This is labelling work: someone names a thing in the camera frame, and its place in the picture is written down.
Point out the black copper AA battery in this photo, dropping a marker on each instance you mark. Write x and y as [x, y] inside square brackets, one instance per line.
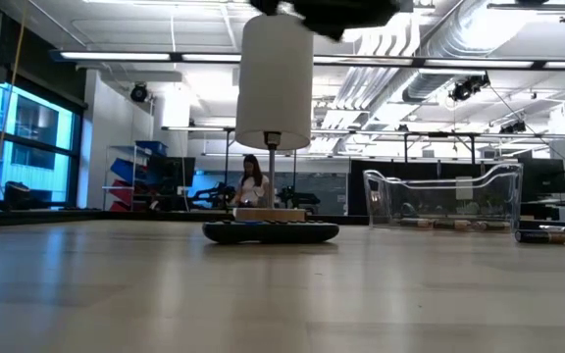
[492, 226]
[541, 237]
[453, 225]
[416, 223]

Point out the black remote control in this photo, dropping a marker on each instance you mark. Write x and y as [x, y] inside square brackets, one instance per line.
[270, 233]

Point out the clear plastic bin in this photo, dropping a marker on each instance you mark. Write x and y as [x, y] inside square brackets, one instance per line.
[515, 196]

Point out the black background robot arm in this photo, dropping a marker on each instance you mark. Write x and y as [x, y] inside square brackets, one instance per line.
[214, 196]
[299, 198]

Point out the person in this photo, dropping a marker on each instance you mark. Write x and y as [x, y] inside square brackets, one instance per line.
[252, 181]

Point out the background computer monitor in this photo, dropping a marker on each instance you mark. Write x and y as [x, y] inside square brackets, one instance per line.
[542, 179]
[172, 171]

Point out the long ceiling light strip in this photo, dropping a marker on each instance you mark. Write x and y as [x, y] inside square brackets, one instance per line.
[116, 56]

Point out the coloured bin shelf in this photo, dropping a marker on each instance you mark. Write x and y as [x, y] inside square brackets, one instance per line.
[130, 176]

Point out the silver ceiling air duct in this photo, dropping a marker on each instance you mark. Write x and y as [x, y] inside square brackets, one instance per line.
[439, 73]

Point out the black ceiling camera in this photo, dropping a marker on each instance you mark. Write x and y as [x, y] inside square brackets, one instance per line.
[513, 127]
[138, 93]
[469, 87]

